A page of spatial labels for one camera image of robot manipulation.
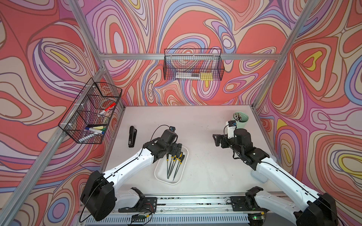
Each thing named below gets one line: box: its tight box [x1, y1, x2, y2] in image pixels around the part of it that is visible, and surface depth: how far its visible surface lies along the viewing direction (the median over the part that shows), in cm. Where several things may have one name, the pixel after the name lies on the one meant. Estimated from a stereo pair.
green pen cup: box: [232, 111, 249, 129], surface depth 93 cm
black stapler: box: [128, 125, 138, 148], surface depth 100 cm
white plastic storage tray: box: [154, 145, 190, 186], surface depth 86 cm
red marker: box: [98, 102, 117, 115], surface depth 78 cm
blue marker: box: [85, 127, 106, 135], surface depth 71 cm
